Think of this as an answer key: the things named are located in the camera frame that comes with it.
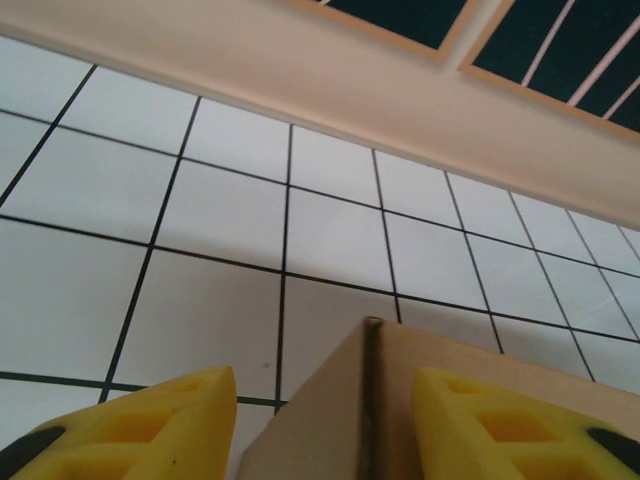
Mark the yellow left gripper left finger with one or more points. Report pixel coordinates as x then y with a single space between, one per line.
140 435

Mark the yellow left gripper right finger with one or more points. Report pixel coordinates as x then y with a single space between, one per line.
510 430

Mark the brown cardboard box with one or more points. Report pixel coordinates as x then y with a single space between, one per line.
400 400

